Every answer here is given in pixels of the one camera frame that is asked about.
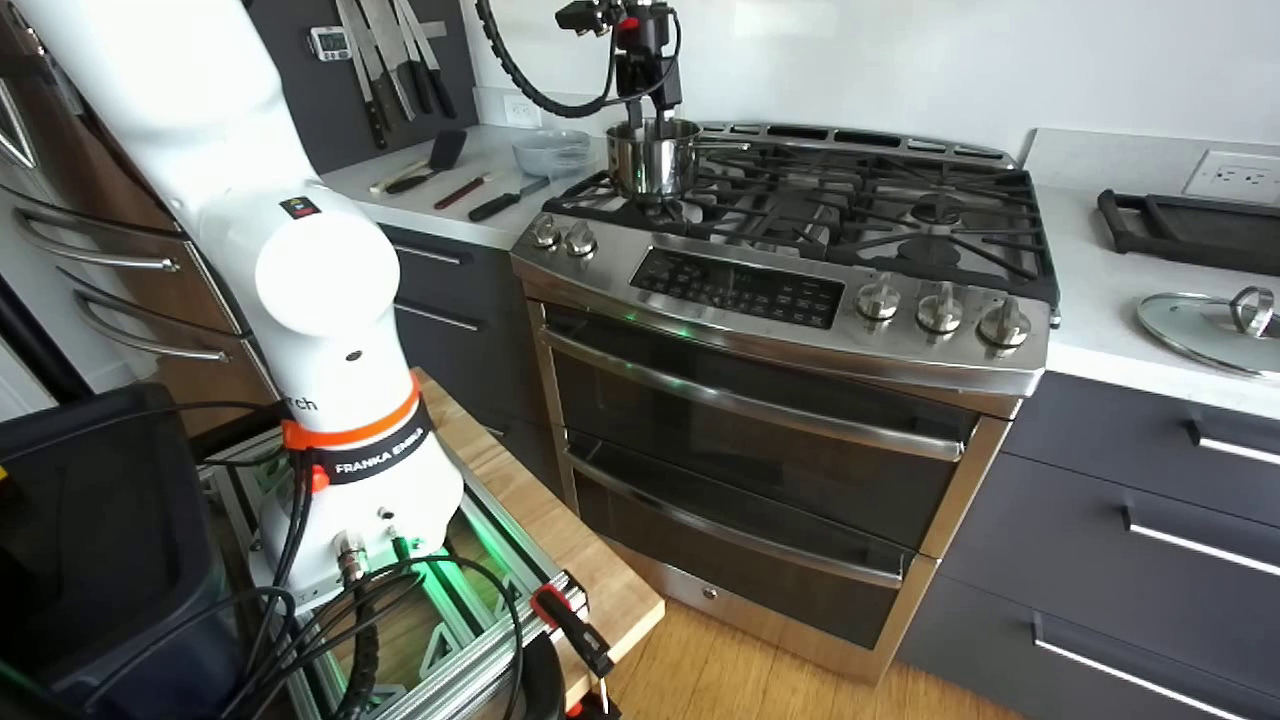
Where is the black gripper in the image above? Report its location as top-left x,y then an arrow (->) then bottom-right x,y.
609,0 -> 688,147

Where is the stainless steel pot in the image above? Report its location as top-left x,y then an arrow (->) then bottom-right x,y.
605,116 -> 703,203

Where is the glass pot lid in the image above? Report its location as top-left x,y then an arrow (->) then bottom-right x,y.
1134,286 -> 1280,382

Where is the clear plastic container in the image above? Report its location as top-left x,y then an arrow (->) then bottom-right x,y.
513,128 -> 593,186

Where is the dark gray drawer front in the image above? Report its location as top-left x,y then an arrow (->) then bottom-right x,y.
1006,372 -> 1280,534
943,453 -> 1280,671
897,574 -> 1280,720
394,304 -> 541,457
380,226 -> 519,325

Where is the white kitchen timer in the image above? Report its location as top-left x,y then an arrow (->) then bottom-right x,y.
307,20 -> 354,64

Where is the stainless steel gas range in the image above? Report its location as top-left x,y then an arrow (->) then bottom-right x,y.
509,116 -> 1064,686

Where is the dark knife board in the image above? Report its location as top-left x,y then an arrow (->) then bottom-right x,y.
246,0 -> 479,177

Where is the wooden robot cart top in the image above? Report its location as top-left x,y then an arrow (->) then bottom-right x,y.
198,372 -> 668,712

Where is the red and black clamp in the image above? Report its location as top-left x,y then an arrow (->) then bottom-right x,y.
530,574 -> 626,720

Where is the black rectangular tray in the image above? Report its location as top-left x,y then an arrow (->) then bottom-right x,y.
1094,188 -> 1280,275

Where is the black plastic bin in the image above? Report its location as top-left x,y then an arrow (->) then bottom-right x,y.
0,386 -> 251,720

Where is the wrist mounted camera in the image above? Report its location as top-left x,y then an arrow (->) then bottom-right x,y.
551,0 -> 626,40

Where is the black handled kitchen knife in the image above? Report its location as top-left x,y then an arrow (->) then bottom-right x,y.
465,177 -> 551,227

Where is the steel knife with black handle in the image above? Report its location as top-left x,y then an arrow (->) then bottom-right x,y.
332,0 -> 394,152
372,0 -> 431,121
401,0 -> 461,121

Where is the brown cabinet with metal handles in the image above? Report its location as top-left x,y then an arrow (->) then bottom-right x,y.
0,0 -> 285,445

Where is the aluminium cart frame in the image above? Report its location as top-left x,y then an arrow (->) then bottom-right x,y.
198,437 -> 538,720

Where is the white wall outlet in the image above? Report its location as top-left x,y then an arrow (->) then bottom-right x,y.
1184,145 -> 1280,210

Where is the black base cable bundle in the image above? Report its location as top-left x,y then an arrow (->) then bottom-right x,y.
218,453 -> 532,720

